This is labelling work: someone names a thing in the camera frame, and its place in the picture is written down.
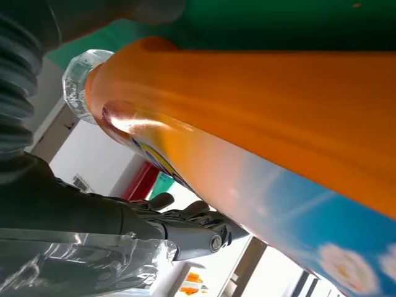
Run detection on clear plastic film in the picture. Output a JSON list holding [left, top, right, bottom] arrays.
[[0, 229, 178, 297]]

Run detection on red panel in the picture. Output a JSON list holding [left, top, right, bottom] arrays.
[[122, 161, 160, 202]]

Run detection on green table mat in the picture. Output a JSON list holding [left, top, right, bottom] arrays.
[[46, 0, 396, 71]]

